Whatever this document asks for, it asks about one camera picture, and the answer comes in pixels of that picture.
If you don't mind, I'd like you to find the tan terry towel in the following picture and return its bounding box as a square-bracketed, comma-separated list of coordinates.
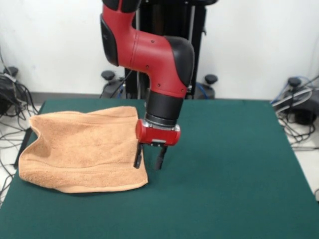
[18, 106, 149, 194]

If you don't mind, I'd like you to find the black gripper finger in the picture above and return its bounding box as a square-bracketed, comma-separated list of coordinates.
[133, 142, 144, 169]
[155, 146, 168, 171]

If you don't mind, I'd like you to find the dark grey stand base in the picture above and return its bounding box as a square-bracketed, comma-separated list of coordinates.
[0, 73, 18, 115]
[273, 77, 319, 125]

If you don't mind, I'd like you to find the dark green table cloth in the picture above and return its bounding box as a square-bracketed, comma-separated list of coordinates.
[0, 99, 319, 239]

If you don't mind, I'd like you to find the black cable tangle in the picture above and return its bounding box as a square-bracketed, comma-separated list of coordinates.
[271, 74, 319, 202]
[0, 47, 39, 207]

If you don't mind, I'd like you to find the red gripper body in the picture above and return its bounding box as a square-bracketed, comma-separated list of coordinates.
[135, 119, 181, 147]

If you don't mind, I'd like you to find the blue cable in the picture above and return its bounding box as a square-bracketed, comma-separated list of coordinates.
[270, 75, 319, 105]
[195, 83, 212, 100]

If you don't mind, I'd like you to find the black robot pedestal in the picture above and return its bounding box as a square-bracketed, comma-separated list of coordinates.
[99, 0, 219, 100]

